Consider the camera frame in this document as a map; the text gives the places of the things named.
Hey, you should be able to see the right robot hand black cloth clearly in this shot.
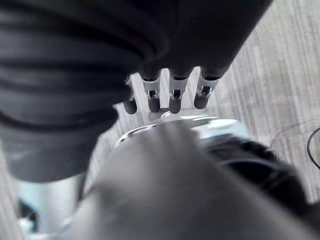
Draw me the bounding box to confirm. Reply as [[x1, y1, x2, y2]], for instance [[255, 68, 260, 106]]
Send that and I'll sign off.
[[0, 0, 274, 240]]

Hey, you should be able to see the silver robot leg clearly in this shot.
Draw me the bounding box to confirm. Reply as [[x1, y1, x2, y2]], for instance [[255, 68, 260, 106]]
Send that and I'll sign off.
[[62, 111, 320, 240]]

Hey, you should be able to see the thin black cable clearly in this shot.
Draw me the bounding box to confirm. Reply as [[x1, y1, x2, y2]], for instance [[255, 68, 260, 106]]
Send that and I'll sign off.
[[269, 121, 320, 148]]

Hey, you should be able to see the thick black cable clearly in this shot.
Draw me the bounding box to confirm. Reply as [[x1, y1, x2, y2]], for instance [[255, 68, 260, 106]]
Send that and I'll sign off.
[[307, 127, 320, 168]]

